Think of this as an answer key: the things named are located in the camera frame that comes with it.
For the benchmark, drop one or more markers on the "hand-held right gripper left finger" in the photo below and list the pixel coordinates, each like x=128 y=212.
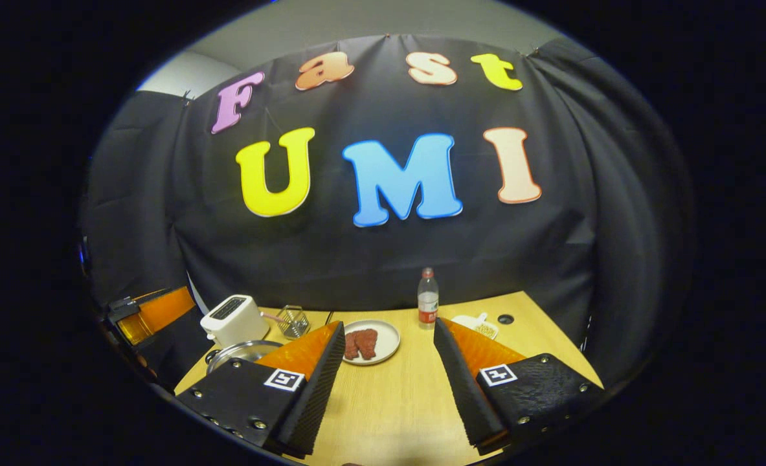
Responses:
x=318 y=395

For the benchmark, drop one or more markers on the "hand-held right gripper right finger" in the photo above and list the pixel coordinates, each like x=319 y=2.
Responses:
x=463 y=388

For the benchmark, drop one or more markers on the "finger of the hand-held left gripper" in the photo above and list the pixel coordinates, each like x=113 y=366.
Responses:
x=166 y=310

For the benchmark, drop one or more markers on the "brown meat slice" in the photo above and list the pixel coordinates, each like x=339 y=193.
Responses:
x=367 y=343
x=351 y=346

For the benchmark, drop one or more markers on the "white divided bean dish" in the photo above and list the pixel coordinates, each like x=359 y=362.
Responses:
x=476 y=323

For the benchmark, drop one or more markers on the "white toaster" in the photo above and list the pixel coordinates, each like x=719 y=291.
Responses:
x=234 y=320

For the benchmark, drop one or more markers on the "white round plate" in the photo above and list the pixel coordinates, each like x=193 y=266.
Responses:
x=389 y=340

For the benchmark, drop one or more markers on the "clear plastic water bottle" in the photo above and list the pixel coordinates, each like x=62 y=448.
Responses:
x=428 y=304

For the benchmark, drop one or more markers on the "black backdrop cloth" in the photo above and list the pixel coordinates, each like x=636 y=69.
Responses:
x=331 y=259

